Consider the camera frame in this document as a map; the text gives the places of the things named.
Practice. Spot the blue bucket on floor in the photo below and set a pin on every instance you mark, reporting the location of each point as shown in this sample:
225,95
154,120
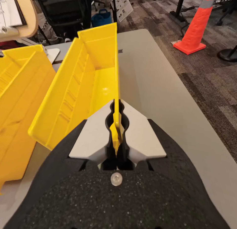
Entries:
103,19

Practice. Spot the printed instruction sheet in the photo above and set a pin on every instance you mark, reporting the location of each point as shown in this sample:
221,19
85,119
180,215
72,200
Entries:
9,8

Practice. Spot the black office chair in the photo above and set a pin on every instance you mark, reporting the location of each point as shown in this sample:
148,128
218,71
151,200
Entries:
61,12
227,8

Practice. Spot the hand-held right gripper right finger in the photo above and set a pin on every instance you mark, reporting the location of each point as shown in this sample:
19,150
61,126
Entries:
144,140

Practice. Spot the black round stand base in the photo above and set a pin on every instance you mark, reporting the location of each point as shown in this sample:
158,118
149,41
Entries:
226,55

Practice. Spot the grey desk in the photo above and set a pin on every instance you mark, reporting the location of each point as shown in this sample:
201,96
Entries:
166,103

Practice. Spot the black table leg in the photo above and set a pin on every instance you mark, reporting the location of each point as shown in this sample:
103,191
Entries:
178,14

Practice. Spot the wooden instruction board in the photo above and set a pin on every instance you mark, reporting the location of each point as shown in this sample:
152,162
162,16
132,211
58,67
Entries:
30,14

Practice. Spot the leaning picture poster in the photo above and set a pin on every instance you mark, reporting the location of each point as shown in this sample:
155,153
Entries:
123,8

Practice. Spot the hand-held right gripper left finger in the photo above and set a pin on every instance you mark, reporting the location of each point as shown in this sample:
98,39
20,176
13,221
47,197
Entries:
88,140

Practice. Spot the orange traffic cone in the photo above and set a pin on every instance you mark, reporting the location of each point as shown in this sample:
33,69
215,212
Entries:
196,28

